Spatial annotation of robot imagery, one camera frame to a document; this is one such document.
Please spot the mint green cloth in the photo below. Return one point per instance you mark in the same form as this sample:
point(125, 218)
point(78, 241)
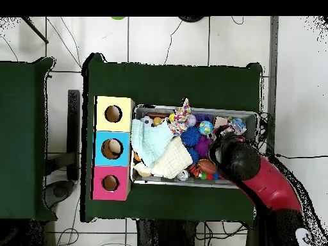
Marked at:
point(151, 143)

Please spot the colourful dotted cloth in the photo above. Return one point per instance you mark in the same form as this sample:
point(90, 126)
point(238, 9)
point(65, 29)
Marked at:
point(180, 120)

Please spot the cream white cloth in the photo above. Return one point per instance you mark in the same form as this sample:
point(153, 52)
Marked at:
point(174, 159)

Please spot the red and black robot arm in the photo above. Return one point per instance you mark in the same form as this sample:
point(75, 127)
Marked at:
point(269, 184)

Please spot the wooden box with three holes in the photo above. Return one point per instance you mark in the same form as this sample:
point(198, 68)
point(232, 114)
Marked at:
point(123, 153)

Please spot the shallow mesh bin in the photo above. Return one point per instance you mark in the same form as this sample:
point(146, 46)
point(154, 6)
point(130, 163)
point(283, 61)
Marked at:
point(243, 115)

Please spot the black and white soccer ball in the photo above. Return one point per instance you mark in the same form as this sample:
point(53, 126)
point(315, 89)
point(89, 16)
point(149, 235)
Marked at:
point(146, 121)

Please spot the blue spiky ball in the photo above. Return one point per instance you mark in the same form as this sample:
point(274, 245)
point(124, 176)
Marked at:
point(191, 135)

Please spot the white baseball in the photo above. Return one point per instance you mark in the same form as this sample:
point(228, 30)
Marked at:
point(191, 120)

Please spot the purple spiky toy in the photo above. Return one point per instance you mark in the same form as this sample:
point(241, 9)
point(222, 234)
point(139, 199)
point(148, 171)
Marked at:
point(202, 147)

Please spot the globe print ball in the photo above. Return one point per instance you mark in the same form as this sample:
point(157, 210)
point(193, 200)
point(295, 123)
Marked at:
point(205, 127)

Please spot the dark green table cloth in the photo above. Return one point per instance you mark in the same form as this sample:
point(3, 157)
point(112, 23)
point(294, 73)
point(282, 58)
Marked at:
point(166, 84)
point(20, 141)

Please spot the brown toy football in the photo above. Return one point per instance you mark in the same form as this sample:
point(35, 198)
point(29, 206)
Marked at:
point(207, 166)

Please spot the wooden block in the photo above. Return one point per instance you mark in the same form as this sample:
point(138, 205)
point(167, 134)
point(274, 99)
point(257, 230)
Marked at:
point(220, 121)

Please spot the black upright panel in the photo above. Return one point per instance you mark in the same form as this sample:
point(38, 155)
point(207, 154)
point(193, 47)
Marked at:
point(73, 128)

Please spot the grey round stand foot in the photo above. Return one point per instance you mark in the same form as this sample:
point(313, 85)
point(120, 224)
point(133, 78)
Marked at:
point(60, 191)

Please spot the black round object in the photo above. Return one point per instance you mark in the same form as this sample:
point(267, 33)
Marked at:
point(191, 19)

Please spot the small green object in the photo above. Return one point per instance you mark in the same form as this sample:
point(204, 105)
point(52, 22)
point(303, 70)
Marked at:
point(118, 18)

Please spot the black slanted rod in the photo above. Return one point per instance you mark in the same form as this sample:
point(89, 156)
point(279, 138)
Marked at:
point(36, 30)

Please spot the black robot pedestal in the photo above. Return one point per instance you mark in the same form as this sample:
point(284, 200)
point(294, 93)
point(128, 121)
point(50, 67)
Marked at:
point(166, 234)

